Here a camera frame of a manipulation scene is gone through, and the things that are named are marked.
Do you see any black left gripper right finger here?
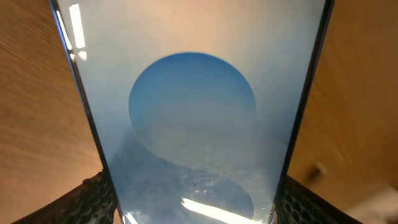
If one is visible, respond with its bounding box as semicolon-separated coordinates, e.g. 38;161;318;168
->
275;176;361;224

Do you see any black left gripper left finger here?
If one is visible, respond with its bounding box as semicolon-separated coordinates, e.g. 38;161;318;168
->
12;171;117;224

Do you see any blue Galaxy smartphone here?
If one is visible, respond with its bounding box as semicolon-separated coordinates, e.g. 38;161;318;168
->
50;0;333;223

